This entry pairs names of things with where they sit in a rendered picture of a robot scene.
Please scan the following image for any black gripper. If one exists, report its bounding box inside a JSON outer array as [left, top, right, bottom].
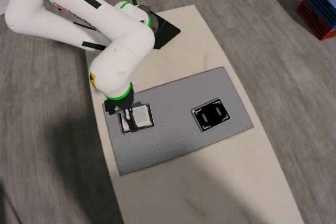
[[117, 96, 139, 132]]

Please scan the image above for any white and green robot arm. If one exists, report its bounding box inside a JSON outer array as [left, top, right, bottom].
[[5, 0, 159, 115]]

